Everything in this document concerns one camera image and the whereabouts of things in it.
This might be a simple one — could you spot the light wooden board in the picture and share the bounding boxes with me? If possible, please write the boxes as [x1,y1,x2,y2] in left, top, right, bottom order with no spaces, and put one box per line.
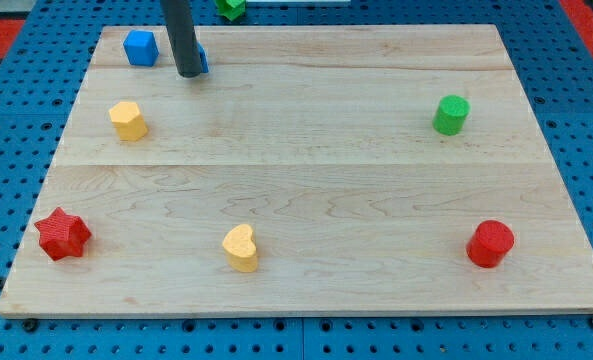
[0,24,593,319]

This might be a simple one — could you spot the yellow heart block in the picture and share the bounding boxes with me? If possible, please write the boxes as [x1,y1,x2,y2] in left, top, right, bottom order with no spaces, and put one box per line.
[222,224,258,273]

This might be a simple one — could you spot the blue block behind stick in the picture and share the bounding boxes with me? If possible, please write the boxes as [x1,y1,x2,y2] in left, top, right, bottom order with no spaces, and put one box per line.
[197,43,209,74]

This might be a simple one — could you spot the green cylinder block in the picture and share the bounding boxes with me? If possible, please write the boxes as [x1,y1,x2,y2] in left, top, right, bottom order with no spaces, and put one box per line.
[432,95,470,136]

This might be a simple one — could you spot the yellow hexagon block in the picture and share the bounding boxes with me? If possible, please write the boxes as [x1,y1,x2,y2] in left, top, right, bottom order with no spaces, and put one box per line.
[108,101,148,141]

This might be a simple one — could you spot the green star block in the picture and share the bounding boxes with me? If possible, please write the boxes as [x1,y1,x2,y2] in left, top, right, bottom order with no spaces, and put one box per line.
[214,0,246,21]

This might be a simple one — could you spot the black cylindrical robot pusher stick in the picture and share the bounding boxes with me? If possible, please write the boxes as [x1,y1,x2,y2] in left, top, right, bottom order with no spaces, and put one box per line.
[160,0,202,78]

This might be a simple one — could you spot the blue cube block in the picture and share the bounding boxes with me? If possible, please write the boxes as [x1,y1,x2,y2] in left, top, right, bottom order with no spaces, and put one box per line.
[123,30,159,67]

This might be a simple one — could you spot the red cylinder block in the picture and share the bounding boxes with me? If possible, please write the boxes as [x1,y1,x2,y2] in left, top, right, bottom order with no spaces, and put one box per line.
[466,220,515,268]

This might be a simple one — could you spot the red star block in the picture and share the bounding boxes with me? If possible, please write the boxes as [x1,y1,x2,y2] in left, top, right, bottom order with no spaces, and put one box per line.
[34,207,92,261]

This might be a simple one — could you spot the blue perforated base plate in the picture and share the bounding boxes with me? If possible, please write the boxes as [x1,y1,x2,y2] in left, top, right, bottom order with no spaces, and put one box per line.
[0,0,593,359]

